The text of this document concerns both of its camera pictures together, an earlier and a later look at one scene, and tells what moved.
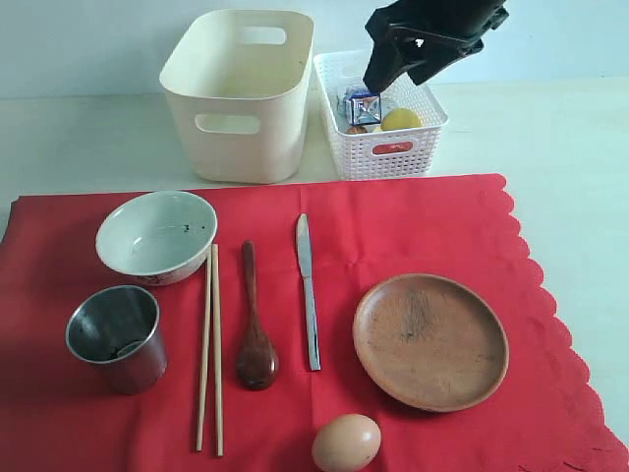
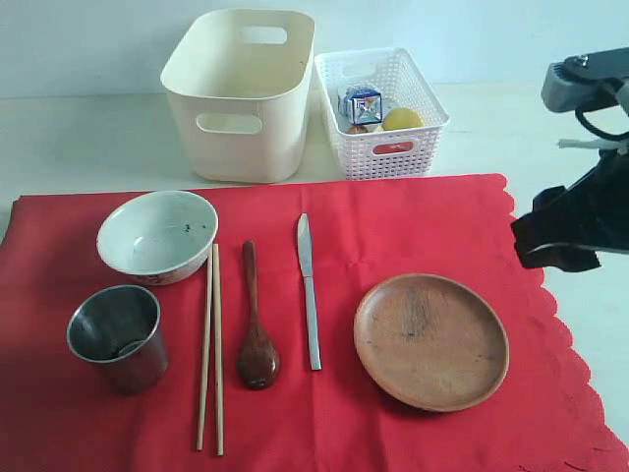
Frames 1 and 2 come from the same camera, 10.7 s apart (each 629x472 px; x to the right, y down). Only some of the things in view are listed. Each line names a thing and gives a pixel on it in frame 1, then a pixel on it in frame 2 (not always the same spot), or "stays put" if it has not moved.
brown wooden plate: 429,342 stays put
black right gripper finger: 389,58 → 559,216
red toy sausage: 392,147 stays put
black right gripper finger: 437,54 → 564,257
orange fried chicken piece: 357,130 stays put
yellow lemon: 401,118 stays put
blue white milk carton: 363,107 stays put
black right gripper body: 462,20 → 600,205
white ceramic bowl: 157,237 stays put
